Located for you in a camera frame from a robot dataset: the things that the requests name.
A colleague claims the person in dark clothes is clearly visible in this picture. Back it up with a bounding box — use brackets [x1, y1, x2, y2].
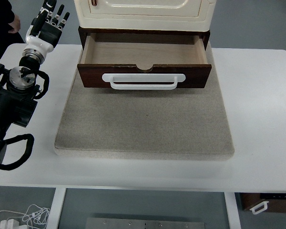
[0, 0, 24, 58]

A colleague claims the beige fabric mat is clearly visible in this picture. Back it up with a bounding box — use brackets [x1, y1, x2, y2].
[54, 46, 235, 161]

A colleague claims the white left table leg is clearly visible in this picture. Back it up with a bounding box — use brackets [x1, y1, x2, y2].
[46, 187, 66, 229]

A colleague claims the white power adapter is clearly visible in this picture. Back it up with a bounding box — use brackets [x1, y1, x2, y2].
[0, 219, 20, 229]

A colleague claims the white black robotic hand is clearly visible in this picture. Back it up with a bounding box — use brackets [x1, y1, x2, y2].
[25, 0, 70, 52]

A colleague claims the white cable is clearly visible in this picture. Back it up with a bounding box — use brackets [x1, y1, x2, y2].
[0, 204, 51, 229]

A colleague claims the white right table leg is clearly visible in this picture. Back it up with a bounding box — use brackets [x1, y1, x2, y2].
[224, 192, 241, 229]

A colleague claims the white table leg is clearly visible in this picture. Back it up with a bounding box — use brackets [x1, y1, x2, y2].
[224, 192, 241, 229]
[46, 187, 66, 229]

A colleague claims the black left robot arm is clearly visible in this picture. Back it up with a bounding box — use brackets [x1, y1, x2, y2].
[0, 0, 70, 171]

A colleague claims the brown wooden box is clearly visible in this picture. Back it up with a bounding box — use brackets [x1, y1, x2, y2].
[240, 193, 286, 215]

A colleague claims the dark wooden drawer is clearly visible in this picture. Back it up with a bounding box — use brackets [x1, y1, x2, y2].
[77, 31, 212, 88]

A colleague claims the white handle on box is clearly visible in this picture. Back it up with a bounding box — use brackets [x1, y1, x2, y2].
[249, 201, 269, 215]

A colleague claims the white drawer handle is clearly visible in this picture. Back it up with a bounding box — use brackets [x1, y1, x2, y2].
[102, 73, 186, 90]

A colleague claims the dark wooden cabinet base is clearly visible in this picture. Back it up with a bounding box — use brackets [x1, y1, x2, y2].
[78, 26, 210, 49]

